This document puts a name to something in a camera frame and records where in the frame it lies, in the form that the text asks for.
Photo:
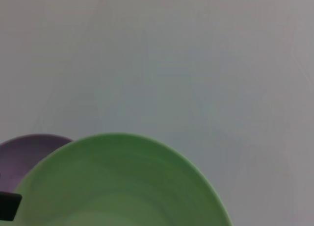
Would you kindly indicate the light green plate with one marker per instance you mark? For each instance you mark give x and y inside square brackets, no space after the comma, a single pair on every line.
[117,182]

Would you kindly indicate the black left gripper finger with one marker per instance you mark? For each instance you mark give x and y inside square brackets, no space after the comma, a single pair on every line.
[8,206]

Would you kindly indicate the lavender plate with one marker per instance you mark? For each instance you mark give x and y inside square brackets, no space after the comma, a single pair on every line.
[22,157]

